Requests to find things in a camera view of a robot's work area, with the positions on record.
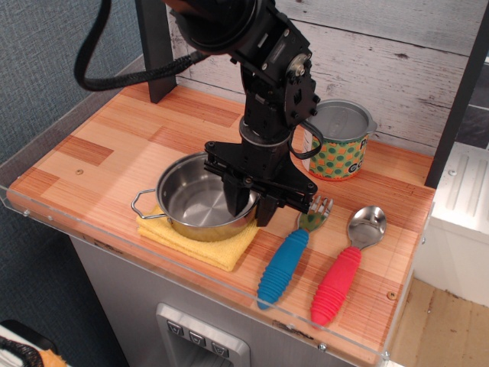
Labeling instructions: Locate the patterned can with grey lid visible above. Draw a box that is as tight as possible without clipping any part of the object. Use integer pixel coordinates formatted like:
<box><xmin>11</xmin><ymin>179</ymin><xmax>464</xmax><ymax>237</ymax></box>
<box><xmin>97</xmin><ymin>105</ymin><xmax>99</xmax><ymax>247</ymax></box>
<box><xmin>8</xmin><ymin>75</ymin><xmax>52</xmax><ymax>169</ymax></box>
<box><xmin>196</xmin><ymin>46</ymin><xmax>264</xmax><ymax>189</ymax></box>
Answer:
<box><xmin>303</xmin><ymin>99</ymin><xmax>377</xmax><ymax>181</ymax></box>

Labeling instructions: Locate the spoon with red handle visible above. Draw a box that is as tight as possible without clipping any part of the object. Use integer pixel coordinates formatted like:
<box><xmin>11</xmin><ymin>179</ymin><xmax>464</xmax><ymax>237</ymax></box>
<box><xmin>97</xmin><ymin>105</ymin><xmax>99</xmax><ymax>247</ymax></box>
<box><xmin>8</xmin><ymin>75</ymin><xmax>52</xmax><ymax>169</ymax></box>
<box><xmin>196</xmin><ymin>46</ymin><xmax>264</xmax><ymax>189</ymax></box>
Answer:
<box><xmin>310</xmin><ymin>206</ymin><xmax>387</xmax><ymax>326</ymax></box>

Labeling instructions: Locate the folded yellow cloth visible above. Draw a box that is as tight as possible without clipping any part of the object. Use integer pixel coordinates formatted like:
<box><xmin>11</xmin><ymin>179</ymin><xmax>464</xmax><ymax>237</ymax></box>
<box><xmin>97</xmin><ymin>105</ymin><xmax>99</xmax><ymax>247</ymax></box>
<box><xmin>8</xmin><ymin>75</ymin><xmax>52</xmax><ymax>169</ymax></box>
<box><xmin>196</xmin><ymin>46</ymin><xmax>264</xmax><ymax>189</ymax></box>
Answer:
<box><xmin>136</xmin><ymin>215</ymin><xmax>259</xmax><ymax>272</ymax></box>

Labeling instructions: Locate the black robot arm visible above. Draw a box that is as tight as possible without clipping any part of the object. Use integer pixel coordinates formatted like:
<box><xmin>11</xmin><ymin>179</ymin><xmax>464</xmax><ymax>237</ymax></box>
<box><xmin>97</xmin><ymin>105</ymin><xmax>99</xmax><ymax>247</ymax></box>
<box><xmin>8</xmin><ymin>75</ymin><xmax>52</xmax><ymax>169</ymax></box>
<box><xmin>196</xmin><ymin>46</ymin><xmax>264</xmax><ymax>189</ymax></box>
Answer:
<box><xmin>169</xmin><ymin>1</ymin><xmax>319</xmax><ymax>226</ymax></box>

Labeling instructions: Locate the dark vertical post right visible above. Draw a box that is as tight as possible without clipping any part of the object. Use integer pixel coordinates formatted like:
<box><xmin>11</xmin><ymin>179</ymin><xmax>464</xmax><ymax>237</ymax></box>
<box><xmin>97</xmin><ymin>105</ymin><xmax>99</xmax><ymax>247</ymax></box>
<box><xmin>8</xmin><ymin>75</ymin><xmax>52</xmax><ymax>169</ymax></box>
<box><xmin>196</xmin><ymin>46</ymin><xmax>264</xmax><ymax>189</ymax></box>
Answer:
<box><xmin>425</xmin><ymin>5</ymin><xmax>488</xmax><ymax>189</ymax></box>

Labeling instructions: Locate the orange and black object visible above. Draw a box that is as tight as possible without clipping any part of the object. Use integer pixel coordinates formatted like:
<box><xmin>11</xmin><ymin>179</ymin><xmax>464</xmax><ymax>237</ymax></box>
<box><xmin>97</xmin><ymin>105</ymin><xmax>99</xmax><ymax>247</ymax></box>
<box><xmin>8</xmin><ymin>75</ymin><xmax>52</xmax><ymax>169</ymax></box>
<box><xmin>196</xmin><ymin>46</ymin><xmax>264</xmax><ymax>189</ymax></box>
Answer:
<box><xmin>1</xmin><ymin>320</ymin><xmax>69</xmax><ymax>366</ymax></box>

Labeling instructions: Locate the small stainless steel pot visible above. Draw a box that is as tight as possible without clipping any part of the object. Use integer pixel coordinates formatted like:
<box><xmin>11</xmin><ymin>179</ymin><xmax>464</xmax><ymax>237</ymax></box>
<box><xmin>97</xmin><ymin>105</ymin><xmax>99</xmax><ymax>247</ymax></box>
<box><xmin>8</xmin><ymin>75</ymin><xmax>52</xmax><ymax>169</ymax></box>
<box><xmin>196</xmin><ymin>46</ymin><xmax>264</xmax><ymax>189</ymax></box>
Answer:
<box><xmin>131</xmin><ymin>152</ymin><xmax>259</xmax><ymax>242</ymax></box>

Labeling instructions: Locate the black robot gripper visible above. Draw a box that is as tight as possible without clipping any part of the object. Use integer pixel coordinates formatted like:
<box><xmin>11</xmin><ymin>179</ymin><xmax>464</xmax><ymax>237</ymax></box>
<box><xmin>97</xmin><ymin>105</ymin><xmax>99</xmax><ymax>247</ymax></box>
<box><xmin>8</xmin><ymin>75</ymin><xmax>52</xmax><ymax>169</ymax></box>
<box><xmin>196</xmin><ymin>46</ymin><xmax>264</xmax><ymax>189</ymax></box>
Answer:
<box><xmin>205</xmin><ymin>133</ymin><xmax>318</xmax><ymax>226</ymax></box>

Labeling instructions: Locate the black braided cable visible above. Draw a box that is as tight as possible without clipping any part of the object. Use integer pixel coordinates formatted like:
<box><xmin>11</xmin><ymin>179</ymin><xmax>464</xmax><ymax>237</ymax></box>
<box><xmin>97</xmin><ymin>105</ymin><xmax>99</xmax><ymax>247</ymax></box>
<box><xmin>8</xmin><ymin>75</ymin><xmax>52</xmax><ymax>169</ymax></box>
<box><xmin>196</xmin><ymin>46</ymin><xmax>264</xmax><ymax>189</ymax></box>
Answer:
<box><xmin>73</xmin><ymin>0</ymin><xmax>325</xmax><ymax>160</ymax></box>

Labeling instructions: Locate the grey toy fridge cabinet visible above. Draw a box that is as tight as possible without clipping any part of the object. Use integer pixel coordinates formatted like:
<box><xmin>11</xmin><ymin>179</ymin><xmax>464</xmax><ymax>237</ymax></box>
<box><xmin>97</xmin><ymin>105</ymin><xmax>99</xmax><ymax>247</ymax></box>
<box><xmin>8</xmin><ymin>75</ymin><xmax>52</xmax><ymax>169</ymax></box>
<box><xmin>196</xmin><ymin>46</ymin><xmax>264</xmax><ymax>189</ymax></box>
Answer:
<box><xmin>71</xmin><ymin>238</ymin><xmax>348</xmax><ymax>366</ymax></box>

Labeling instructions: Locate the white toy sink unit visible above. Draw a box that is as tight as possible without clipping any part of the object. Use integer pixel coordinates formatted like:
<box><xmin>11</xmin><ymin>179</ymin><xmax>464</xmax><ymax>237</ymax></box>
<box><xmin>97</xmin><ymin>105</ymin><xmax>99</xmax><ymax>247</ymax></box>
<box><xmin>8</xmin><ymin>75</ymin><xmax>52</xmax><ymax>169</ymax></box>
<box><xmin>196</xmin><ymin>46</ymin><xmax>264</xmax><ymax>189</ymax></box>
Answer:
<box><xmin>413</xmin><ymin>143</ymin><xmax>488</xmax><ymax>306</ymax></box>

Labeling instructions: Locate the clear acrylic table guard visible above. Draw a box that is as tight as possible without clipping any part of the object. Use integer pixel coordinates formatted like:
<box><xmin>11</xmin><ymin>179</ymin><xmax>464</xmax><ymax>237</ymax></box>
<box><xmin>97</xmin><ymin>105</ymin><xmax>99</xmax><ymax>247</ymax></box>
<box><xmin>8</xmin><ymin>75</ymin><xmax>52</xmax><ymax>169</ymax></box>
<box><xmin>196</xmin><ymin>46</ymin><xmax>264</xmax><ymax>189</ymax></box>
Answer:
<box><xmin>0</xmin><ymin>57</ymin><xmax>436</xmax><ymax>367</ymax></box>

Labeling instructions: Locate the fork with blue handle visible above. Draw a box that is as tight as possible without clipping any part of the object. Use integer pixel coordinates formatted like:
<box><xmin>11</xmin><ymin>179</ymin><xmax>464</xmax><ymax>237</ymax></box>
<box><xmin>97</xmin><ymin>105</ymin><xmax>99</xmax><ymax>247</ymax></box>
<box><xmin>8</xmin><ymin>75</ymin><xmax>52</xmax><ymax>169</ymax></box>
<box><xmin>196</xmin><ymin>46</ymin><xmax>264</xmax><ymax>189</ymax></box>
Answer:
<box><xmin>257</xmin><ymin>196</ymin><xmax>334</xmax><ymax>310</ymax></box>

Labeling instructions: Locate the silver dispenser button panel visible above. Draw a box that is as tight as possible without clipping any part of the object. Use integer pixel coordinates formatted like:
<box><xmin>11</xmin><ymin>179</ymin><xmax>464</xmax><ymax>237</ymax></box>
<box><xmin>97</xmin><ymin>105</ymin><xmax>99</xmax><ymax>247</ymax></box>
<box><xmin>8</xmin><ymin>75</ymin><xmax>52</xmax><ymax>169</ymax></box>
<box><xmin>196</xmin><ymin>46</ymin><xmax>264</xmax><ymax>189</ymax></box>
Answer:
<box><xmin>156</xmin><ymin>303</ymin><xmax>251</xmax><ymax>366</ymax></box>

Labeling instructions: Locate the dark vertical post left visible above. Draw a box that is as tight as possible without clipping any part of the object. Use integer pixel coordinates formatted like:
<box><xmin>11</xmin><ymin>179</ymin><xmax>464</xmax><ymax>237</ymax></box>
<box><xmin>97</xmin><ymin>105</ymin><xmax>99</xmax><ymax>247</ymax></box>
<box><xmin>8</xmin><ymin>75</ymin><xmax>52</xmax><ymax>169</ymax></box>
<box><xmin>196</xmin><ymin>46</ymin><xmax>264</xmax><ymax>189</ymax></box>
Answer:
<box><xmin>135</xmin><ymin>0</ymin><xmax>176</xmax><ymax>103</ymax></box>

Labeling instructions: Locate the dark vertical post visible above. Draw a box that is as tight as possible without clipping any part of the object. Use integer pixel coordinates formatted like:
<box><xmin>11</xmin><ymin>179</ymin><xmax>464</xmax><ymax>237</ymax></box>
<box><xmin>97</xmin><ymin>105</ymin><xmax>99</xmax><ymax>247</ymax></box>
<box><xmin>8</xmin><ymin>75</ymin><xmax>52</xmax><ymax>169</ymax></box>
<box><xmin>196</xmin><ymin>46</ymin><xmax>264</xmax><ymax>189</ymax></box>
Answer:
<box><xmin>425</xmin><ymin>5</ymin><xmax>488</xmax><ymax>189</ymax></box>
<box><xmin>135</xmin><ymin>0</ymin><xmax>176</xmax><ymax>103</ymax></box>

